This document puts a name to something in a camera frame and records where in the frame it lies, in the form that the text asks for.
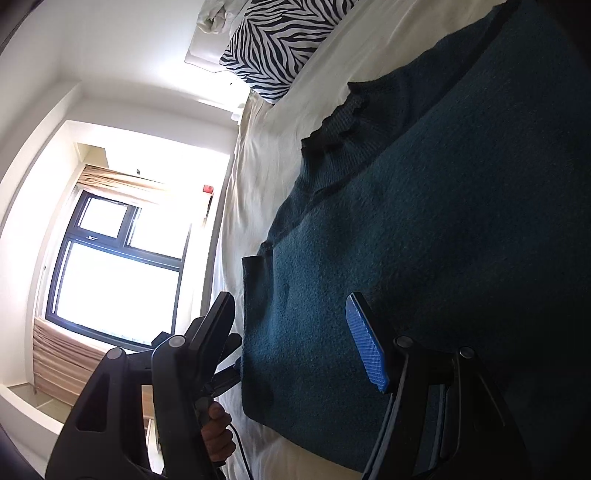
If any beige curtain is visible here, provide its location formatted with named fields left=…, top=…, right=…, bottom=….
left=75, top=165, right=168, bottom=193
left=31, top=318, right=160, bottom=418

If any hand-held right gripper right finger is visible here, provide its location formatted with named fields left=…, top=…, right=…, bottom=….
left=345, top=292, right=528, bottom=480

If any bed with beige sheet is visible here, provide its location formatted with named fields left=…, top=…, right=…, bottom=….
left=215, top=0, right=591, bottom=480

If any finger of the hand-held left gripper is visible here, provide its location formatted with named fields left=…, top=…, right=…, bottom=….
left=217, top=332, right=243, bottom=370

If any dark teal sweater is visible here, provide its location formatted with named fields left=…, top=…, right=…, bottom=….
left=241, top=0, right=591, bottom=477

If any black cable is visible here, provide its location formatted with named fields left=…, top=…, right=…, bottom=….
left=230, top=424, right=256, bottom=480

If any white duvet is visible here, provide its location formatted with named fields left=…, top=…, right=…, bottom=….
left=196, top=0, right=254, bottom=35

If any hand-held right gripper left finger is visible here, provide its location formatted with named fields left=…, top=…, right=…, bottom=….
left=45, top=291, right=237, bottom=480

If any black framed window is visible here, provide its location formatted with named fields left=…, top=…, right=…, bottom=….
left=43, top=189, right=193, bottom=348

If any person's left hand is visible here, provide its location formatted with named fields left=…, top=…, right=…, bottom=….
left=200, top=401, right=237, bottom=468

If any zebra print pillow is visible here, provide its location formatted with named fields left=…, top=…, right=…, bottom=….
left=219, top=0, right=362, bottom=105

